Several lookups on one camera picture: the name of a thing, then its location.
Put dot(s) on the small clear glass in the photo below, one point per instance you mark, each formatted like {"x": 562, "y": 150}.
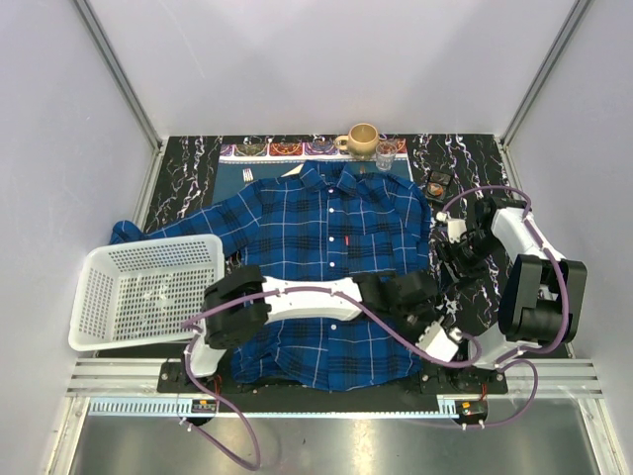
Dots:
{"x": 386, "y": 153}

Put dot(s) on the silver fork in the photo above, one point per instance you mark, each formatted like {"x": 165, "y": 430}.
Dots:
{"x": 247, "y": 175}

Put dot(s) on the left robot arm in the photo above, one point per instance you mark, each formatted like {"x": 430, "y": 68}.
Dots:
{"x": 238, "y": 306}

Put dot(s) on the blue plaid shirt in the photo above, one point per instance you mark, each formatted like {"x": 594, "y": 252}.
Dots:
{"x": 324, "y": 223}

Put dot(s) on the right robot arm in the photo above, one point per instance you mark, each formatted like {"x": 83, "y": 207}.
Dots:
{"x": 540, "y": 304}

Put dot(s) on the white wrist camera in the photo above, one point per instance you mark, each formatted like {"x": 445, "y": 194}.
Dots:
{"x": 438, "y": 343}
{"x": 455, "y": 227}

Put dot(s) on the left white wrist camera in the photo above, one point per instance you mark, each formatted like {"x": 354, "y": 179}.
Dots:
{"x": 438, "y": 343}

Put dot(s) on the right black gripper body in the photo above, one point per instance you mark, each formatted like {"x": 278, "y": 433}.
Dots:
{"x": 467, "y": 255}

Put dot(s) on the blue patterned placemat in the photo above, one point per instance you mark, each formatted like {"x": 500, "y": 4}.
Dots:
{"x": 272, "y": 159}

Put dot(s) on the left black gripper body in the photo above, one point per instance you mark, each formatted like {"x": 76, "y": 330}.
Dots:
{"x": 416, "y": 319}

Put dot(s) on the white square plate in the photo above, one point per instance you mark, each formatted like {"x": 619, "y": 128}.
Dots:
{"x": 293, "y": 171}

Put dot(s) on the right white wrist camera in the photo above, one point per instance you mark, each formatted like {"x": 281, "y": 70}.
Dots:
{"x": 455, "y": 227}

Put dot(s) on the white plastic basket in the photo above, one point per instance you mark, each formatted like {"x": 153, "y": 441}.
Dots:
{"x": 140, "y": 293}

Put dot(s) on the tan ceramic mug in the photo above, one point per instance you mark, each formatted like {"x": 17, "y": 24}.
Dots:
{"x": 360, "y": 142}

